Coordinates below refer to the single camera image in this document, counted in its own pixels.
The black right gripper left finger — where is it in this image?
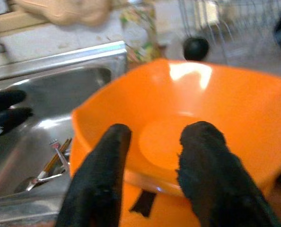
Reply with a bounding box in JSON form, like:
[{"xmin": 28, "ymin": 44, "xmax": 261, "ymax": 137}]
[{"xmin": 55, "ymin": 123, "xmax": 133, "ymax": 227}]

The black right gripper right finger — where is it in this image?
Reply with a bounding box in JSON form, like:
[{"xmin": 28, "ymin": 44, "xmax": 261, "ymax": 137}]
[{"xmin": 176, "ymin": 121, "xmax": 281, "ymax": 227}]

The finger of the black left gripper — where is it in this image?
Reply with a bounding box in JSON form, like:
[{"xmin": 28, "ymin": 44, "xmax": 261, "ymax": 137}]
[
  {"xmin": 0, "ymin": 106, "xmax": 34, "ymax": 142},
  {"xmin": 0, "ymin": 89, "xmax": 27, "ymax": 114}
]

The brown wooden chopstick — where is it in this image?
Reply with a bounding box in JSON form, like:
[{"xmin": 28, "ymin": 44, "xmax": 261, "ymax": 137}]
[
  {"xmin": 42, "ymin": 138, "xmax": 73, "ymax": 175},
  {"xmin": 37, "ymin": 139, "xmax": 71, "ymax": 179}
]

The metal spoon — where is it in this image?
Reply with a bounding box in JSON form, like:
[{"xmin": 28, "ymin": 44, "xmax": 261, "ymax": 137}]
[{"xmin": 14, "ymin": 172, "xmax": 65, "ymax": 193}]

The black tape strip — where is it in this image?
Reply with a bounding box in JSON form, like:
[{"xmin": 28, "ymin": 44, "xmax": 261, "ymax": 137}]
[{"xmin": 129, "ymin": 188, "xmax": 157, "ymax": 218}]

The stainless steel sink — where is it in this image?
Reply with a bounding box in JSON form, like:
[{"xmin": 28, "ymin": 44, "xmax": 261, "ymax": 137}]
[{"xmin": 0, "ymin": 40, "xmax": 128, "ymax": 225}]

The wooden window sill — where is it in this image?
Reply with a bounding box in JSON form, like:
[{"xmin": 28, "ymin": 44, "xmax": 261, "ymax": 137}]
[{"xmin": 0, "ymin": 9, "xmax": 49, "ymax": 36}]

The beige cloth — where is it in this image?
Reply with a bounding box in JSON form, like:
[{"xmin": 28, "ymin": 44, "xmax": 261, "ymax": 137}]
[{"xmin": 12, "ymin": 0, "xmax": 113, "ymax": 26}]

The black round knob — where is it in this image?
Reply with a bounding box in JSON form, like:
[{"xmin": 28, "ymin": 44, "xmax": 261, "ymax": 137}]
[{"xmin": 183, "ymin": 36, "xmax": 210, "ymax": 61}]

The cream mug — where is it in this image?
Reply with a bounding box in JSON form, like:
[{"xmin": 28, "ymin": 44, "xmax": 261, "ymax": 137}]
[{"xmin": 197, "ymin": 1, "xmax": 220, "ymax": 26}]

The metal wire dish rack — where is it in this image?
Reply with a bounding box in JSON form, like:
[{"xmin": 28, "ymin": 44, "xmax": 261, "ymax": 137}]
[{"xmin": 177, "ymin": 0, "xmax": 281, "ymax": 64}]

